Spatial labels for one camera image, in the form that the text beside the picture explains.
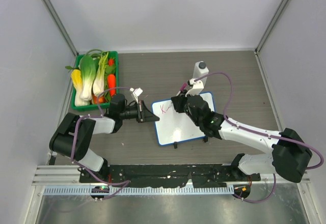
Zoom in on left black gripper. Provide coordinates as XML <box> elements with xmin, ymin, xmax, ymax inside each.
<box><xmin>120</xmin><ymin>100</ymin><xmax>159</xmax><ymax>123</ymax></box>

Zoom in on white marker pink cap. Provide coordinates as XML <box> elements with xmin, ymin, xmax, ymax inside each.
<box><xmin>167</xmin><ymin>83</ymin><xmax>187</xmax><ymax>110</ymax></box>

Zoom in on blue framed whiteboard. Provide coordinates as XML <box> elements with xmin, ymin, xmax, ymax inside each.
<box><xmin>151</xmin><ymin>99</ymin><xmax>205</xmax><ymax>146</ymax></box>

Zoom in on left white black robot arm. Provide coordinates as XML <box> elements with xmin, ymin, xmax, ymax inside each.
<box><xmin>49</xmin><ymin>94</ymin><xmax>159</xmax><ymax>183</ymax></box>

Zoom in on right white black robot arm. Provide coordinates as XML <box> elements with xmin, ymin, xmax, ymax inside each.
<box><xmin>171</xmin><ymin>95</ymin><xmax>312</xmax><ymax>183</ymax></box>

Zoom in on white bottle grey cap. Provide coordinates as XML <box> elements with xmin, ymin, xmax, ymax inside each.
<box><xmin>193</xmin><ymin>61</ymin><xmax>209</xmax><ymax>79</ymax></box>

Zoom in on orange carrot toy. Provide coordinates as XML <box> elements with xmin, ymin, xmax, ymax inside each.
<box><xmin>107</xmin><ymin>74</ymin><xmax>116</xmax><ymax>97</ymax></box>

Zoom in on pale green celery toy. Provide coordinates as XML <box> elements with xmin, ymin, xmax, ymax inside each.
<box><xmin>93</xmin><ymin>52</ymin><xmax>108</xmax><ymax>96</ymax></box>

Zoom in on green plastic basket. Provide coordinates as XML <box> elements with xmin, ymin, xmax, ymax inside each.
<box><xmin>66</xmin><ymin>49</ymin><xmax>119</xmax><ymax>111</ymax></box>

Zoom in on small red strawberry toy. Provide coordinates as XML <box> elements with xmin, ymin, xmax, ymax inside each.
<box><xmin>108</xmin><ymin>59</ymin><xmax>115</xmax><ymax>66</ymax></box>

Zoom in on green bok choy toy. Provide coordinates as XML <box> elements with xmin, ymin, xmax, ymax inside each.
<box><xmin>80</xmin><ymin>55</ymin><xmax>96</xmax><ymax>101</ymax></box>

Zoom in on yellow cabbage toy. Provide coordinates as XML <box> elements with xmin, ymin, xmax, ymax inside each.
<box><xmin>71</xmin><ymin>69</ymin><xmax>83</xmax><ymax>93</ymax></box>

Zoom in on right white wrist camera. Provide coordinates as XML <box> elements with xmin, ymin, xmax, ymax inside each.
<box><xmin>185</xmin><ymin>79</ymin><xmax>204</xmax><ymax>97</ymax></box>

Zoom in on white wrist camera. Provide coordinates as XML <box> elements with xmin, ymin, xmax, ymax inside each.
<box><xmin>129</xmin><ymin>88</ymin><xmax>143</xmax><ymax>103</ymax></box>
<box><xmin>185</xmin><ymin>79</ymin><xmax>204</xmax><ymax>97</ymax></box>

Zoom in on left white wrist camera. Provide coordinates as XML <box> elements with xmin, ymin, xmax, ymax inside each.
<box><xmin>129</xmin><ymin>88</ymin><xmax>143</xmax><ymax>103</ymax></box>

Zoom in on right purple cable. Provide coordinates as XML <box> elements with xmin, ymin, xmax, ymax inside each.
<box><xmin>195</xmin><ymin>71</ymin><xmax>322</xmax><ymax>205</ymax></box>

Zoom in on purple cable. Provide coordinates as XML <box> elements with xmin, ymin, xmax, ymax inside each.
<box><xmin>195</xmin><ymin>71</ymin><xmax>322</xmax><ymax>205</ymax></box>
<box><xmin>70</xmin><ymin>86</ymin><xmax>133</xmax><ymax>201</ymax></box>

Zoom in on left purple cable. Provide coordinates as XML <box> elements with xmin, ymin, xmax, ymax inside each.
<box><xmin>70</xmin><ymin>86</ymin><xmax>133</xmax><ymax>201</ymax></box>

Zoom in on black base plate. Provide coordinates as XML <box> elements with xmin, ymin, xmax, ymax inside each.
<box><xmin>94</xmin><ymin>164</ymin><xmax>261</xmax><ymax>188</ymax></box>

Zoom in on aluminium frame rail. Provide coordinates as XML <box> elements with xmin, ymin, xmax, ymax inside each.
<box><xmin>32</xmin><ymin>165</ymin><xmax>310</xmax><ymax>186</ymax></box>

